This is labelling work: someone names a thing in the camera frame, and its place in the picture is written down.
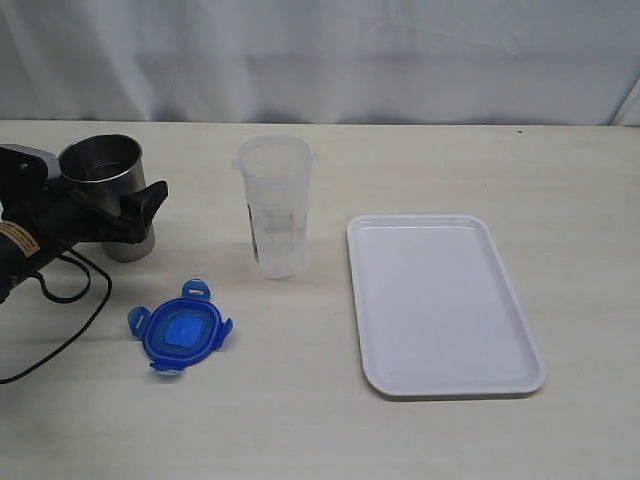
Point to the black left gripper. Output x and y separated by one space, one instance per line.
40 216

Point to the stainless steel cup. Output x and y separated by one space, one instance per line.
100 169

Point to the blue container lid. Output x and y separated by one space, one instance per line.
181 332

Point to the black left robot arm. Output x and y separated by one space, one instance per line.
12 250

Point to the clear plastic container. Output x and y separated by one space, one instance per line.
276 171

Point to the white plastic tray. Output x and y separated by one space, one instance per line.
436 313

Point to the white backdrop curtain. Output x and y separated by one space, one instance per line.
382 62

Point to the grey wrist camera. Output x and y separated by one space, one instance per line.
49 159

